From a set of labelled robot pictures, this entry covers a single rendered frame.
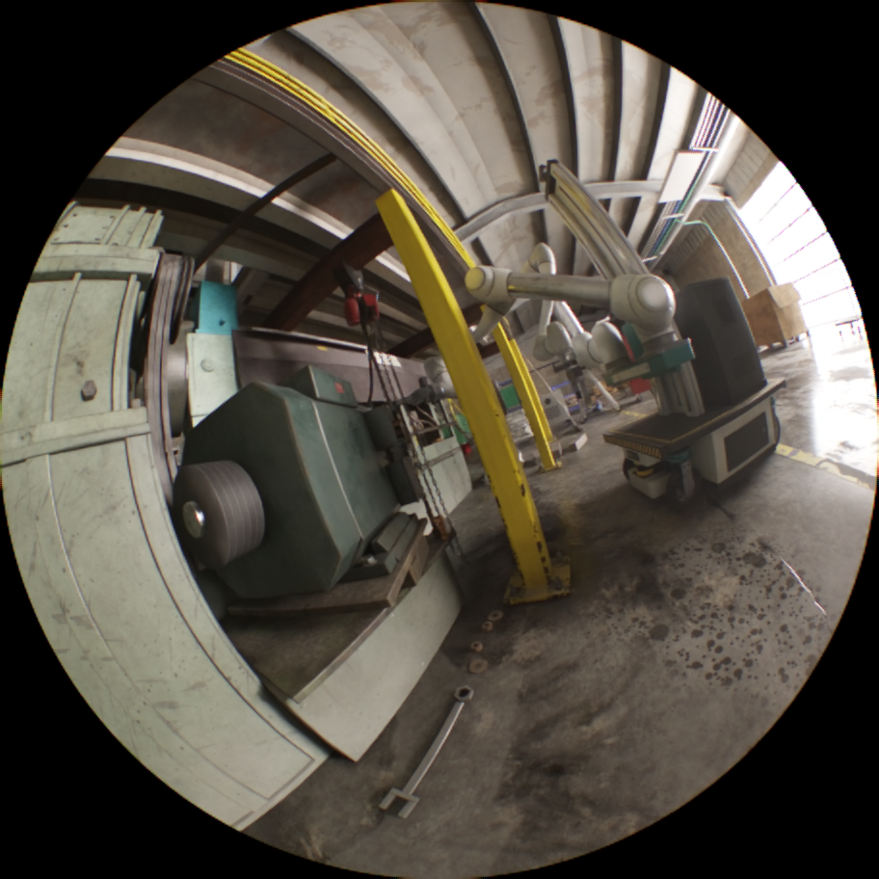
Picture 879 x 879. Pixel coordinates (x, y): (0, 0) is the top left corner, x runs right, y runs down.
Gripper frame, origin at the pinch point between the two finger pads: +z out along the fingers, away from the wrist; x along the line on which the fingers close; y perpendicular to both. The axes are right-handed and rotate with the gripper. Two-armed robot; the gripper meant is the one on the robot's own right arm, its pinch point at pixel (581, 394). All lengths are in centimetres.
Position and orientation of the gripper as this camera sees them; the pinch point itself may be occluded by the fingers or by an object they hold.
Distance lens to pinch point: 135.7
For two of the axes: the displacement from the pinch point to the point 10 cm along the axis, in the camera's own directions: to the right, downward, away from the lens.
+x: 2.6, -0.9, 9.6
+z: 3.5, 9.4, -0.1
